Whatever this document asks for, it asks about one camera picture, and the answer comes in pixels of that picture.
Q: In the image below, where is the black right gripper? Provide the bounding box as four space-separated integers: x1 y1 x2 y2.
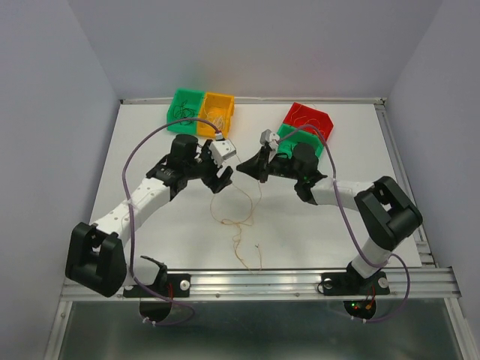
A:
235 146 302 184

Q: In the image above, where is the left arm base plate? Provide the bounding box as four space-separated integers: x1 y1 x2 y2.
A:
123 273 191 299

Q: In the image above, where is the aluminium front rail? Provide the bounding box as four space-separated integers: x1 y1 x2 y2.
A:
60 268 461 302

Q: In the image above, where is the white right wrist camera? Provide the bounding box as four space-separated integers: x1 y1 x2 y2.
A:
259 129 280 152

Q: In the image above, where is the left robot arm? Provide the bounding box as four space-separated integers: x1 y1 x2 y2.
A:
65 134 236 297

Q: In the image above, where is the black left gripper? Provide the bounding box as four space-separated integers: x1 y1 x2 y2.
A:
185 139 233 194

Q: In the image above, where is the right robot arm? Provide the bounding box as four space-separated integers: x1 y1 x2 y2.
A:
236 142 423 293

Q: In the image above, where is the yellow plastic bin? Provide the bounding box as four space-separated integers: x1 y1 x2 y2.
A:
198 91 235 138

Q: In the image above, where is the red plastic bin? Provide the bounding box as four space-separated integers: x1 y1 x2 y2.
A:
283 102 334 140

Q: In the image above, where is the green plastic bin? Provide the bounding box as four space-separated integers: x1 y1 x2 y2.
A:
166 88 205 135
277 124 323 158

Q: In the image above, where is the white thin wire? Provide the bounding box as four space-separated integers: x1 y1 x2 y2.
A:
204 106 230 131

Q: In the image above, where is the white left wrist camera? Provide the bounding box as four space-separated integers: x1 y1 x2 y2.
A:
208 132 237 168

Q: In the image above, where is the brown thin wire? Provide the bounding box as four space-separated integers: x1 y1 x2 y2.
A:
172 99 198 127

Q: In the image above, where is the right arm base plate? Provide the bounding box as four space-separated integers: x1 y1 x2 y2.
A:
316 271 390 296

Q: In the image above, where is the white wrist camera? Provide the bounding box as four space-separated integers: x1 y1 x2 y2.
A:
208 132 237 168
259 129 280 152

